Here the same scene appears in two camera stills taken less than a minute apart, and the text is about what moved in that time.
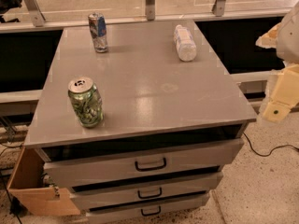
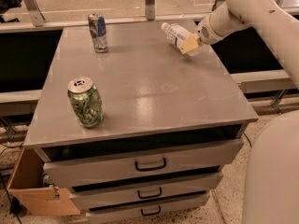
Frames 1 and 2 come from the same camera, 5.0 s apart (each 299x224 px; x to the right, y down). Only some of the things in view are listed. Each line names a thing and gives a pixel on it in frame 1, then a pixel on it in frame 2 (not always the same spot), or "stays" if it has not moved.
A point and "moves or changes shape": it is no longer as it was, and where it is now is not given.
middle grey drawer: [147, 191] stays
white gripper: [290, 37] to [207, 32]
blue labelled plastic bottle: [184, 43] moves or changes shape
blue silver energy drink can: [98, 31] stays
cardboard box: [28, 193] stays
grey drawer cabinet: [173, 122] stays
